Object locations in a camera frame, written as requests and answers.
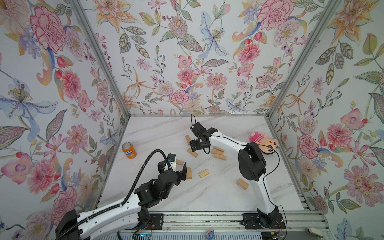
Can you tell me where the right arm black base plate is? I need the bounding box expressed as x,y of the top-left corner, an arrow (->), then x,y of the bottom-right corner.
242,213 -> 287,230

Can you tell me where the pink plush doll toy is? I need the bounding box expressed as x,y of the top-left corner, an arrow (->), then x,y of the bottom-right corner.
250,132 -> 279,155

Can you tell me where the ridged wood block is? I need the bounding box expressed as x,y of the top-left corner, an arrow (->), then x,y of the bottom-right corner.
199,170 -> 210,178

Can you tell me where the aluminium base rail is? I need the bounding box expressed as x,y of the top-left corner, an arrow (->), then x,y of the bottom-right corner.
150,210 -> 329,232

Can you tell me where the orange soda can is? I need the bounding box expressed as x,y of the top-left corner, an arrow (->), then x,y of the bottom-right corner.
122,142 -> 137,159

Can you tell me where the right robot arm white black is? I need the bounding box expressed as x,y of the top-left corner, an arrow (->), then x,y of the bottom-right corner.
190,122 -> 282,229

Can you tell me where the plain wood block beside printed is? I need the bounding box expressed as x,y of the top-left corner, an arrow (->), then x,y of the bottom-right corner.
186,168 -> 193,180

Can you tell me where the wood block of trio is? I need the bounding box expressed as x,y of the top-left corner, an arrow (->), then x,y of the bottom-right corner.
210,149 -> 224,155
215,154 -> 227,161
213,147 -> 225,153

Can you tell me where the small colourful object on rail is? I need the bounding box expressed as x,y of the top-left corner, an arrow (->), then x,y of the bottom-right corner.
206,230 -> 215,240

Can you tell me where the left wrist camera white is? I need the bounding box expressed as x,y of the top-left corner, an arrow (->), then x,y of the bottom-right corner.
167,153 -> 177,171

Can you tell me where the white object bottom right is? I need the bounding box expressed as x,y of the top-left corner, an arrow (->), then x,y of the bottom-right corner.
306,228 -> 324,238

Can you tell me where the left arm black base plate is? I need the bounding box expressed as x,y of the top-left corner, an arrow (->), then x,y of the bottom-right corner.
133,214 -> 164,230

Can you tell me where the curved wood block right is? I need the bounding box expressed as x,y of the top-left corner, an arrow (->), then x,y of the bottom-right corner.
237,179 -> 249,190

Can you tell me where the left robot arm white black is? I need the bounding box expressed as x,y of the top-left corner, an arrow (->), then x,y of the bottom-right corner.
56,161 -> 188,240

